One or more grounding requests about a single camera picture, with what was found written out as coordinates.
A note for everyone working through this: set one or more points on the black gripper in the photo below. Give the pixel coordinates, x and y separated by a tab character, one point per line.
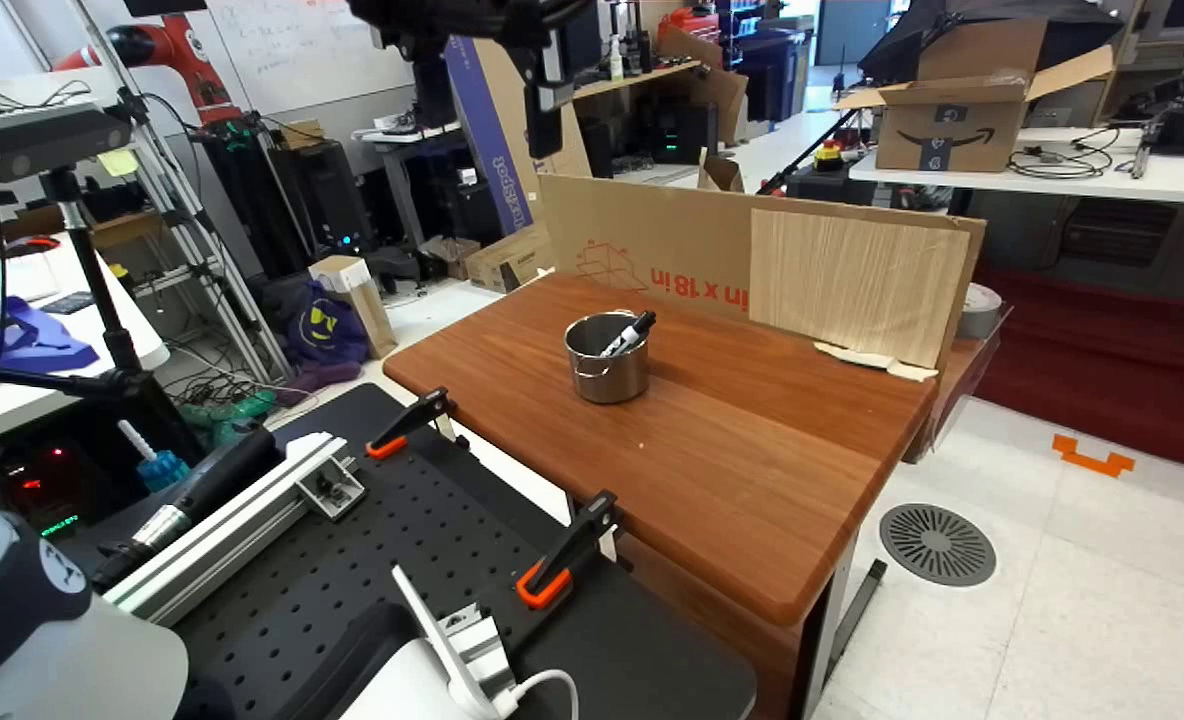
545	65

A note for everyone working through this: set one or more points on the black marker with white cap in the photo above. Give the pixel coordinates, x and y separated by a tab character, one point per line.
627	334

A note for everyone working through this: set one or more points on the white navy robot base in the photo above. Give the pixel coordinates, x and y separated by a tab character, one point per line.
34	627

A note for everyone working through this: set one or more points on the small steel pot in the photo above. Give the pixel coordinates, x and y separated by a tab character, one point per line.
608	376

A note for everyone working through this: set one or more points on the flat low cardboard box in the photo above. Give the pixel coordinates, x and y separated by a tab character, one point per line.
508	256

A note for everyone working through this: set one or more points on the small tan cardboard box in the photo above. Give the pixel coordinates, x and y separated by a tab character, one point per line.
355	300

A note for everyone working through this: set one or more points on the large cardboard panel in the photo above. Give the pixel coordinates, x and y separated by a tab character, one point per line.
805	265

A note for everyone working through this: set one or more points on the purple bag with yellow print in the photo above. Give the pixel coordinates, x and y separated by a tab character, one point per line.
315	334

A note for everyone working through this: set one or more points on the black orange bar clamp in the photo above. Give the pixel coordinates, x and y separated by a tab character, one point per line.
400	424
563	554

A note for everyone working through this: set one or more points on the red machine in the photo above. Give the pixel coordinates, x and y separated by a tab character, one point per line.
184	61

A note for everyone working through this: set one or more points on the metal shelf rack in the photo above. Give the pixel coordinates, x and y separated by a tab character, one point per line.
184	226

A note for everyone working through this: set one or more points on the open Amazon cardboard box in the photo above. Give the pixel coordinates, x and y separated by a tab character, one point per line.
955	120

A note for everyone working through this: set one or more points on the black perforated breadboard plate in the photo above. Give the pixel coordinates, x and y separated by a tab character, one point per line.
404	534

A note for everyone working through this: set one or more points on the grey tape roll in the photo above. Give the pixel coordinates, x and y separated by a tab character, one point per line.
980	314

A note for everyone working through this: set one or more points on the round metal floor drain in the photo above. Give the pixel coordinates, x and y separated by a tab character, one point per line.
938	546

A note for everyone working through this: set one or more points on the black table leg bar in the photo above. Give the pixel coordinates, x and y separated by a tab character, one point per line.
853	611

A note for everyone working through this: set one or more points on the blue purple cloth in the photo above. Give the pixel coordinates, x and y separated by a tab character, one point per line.
14	345

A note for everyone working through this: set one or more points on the white work table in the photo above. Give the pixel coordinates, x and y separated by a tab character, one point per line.
1152	180

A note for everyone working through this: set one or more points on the black camera tripod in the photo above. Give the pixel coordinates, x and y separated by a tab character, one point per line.
109	321

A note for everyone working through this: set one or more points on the aluminium extrusion rail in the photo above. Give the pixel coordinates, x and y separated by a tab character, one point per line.
232	526

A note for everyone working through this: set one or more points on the black camera on tripod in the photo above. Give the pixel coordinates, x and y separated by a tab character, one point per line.
34	136

